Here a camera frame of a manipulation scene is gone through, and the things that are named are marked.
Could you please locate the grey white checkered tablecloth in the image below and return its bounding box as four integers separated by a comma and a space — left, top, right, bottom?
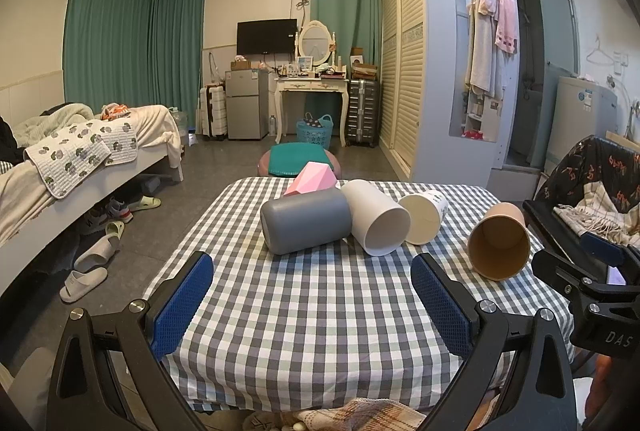
142, 175, 576, 414

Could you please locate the white striped suitcase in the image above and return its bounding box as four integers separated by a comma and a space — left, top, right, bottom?
198, 84, 228, 138

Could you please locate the white hanging garment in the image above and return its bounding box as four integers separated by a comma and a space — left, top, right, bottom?
464, 0, 503, 99

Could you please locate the green curtain right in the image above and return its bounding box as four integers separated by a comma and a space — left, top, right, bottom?
309, 0, 388, 112

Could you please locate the plain white cup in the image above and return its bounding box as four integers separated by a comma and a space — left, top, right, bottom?
341, 180, 411, 257

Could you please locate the teal laundry basket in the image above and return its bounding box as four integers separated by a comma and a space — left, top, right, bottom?
296, 112, 334, 149

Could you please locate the person's right hand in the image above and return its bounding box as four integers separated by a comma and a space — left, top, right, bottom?
585, 355, 613, 419

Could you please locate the white louvered wardrobe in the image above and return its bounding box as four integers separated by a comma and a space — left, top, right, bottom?
381, 0, 518, 187

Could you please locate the white dressing table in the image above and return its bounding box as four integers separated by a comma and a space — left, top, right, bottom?
273, 75, 350, 148

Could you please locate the brown paper cup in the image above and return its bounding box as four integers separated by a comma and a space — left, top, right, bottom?
466, 202, 530, 281

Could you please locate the pink faceted cup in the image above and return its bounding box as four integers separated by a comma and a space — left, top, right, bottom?
284, 161, 337, 196

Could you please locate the white cup with green print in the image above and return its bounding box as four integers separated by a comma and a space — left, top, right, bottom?
399, 190, 449, 246

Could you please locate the silver black suitcase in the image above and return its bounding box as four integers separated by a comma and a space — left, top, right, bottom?
345, 79, 382, 147

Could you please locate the pink hanging towel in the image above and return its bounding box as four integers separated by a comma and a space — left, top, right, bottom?
480, 0, 518, 55

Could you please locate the water jug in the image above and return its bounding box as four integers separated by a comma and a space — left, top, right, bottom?
169, 107, 189, 146

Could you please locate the green curtain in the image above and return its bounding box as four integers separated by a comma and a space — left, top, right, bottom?
62, 0, 205, 128
309, 0, 388, 112

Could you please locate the black flat television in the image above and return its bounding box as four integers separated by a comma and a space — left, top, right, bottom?
235, 19, 297, 56

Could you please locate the oval vanity mirror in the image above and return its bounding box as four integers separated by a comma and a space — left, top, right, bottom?
296, 20, 335, 66

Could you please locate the bed with beige bedding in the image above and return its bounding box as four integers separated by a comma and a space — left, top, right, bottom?
1, 105, 182, 291

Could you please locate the small silver fridge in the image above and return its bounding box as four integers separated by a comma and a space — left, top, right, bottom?
226, 69, 269, 140

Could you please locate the white slipper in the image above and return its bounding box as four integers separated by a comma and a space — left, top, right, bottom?
60, 267, 108, 304

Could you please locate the white washing machine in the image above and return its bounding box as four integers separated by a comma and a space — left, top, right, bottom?
544, 76, 617, 175

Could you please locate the green cushion stool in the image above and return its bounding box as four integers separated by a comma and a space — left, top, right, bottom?
257, 143, 342, 177

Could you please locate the beige fringed scarf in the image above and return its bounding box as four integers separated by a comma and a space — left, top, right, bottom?
553, 182, 639, 248

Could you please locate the black patterned garment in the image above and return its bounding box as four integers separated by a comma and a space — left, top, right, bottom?
535, 136, 639, 213

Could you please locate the grey cup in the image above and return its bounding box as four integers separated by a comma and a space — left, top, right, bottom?
260, 187, 352, 255

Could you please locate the white leaf-pattern blanket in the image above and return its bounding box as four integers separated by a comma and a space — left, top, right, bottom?
25, 118, 138, 200

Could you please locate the green curtain left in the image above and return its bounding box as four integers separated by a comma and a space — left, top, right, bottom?
62, 0, 205, 128

